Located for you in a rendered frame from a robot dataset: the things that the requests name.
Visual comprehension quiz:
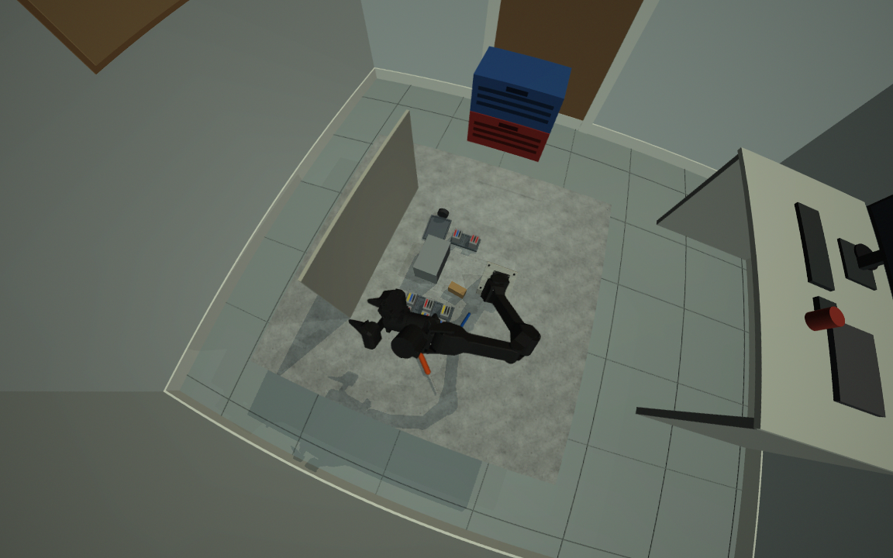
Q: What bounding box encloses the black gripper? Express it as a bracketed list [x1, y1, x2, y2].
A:
[348, 289, 412, 350]

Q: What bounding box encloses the brown cardboard box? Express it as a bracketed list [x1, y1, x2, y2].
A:
[448, 281, 467, 299]

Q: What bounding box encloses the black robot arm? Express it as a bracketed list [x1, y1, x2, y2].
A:
[377, 270, 541, 363]

